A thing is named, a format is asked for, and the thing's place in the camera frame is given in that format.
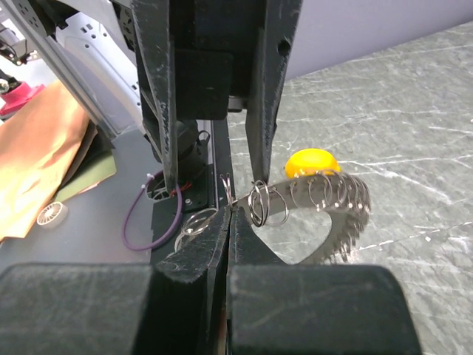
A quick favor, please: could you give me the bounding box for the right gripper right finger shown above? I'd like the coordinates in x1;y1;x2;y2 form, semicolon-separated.
227;208;421;354

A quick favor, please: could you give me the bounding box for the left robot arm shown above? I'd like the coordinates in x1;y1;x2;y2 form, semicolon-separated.
1;1;302;189

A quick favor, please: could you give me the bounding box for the brown paper bag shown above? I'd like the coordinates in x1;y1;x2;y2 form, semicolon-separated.
1;81;98;238

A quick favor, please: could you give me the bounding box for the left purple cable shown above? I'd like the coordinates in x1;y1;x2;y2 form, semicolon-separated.
121;172;184;252

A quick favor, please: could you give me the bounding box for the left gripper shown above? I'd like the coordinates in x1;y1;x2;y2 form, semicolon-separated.
131;0;302;192

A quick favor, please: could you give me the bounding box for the white round fan disc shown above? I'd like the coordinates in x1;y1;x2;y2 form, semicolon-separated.
36;202;68;229

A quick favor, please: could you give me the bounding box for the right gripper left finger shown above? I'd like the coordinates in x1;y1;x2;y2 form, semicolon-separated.
1;207;231;354

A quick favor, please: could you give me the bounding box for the yellow lemon on table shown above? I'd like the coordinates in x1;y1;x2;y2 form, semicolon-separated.
285;148;341;178

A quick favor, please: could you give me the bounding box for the pink round object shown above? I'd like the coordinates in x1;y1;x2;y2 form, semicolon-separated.
1;81;45;117

